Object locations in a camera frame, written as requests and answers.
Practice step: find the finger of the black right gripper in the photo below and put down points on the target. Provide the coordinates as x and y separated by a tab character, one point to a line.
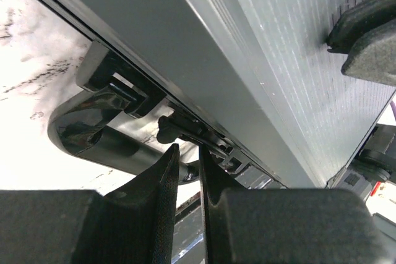
355	22
372	57

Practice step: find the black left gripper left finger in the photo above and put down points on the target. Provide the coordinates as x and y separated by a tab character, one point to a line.
132	224

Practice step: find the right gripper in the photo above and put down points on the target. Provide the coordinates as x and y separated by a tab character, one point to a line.
374	163

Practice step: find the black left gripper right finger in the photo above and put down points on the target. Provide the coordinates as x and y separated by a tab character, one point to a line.
284	225

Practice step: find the black poker set case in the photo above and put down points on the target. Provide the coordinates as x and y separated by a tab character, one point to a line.
256	70

